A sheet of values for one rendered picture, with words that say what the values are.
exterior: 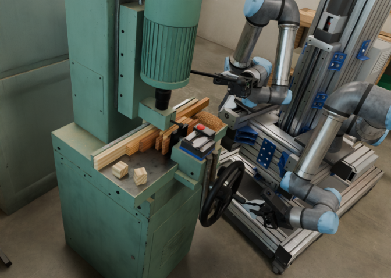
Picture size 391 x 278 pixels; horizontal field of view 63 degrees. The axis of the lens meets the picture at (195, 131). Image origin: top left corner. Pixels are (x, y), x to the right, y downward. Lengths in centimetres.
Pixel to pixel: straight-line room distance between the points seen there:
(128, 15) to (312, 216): 92
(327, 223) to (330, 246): 123
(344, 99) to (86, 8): 93
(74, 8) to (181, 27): 43
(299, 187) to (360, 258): 127
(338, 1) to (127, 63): 97
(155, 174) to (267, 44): 369
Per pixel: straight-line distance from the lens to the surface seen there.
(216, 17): 494
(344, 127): 161
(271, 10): 150
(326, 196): 128
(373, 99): 119
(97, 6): 117
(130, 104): 125
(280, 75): 150
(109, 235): 157
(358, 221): 270
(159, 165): 118
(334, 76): 177
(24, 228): 219
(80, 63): 133
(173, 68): 107
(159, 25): 102
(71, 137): 146
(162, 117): 120
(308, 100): 178
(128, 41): 115
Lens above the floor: 170
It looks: 36 degrees down
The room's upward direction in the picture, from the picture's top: 11 degrees clockwise
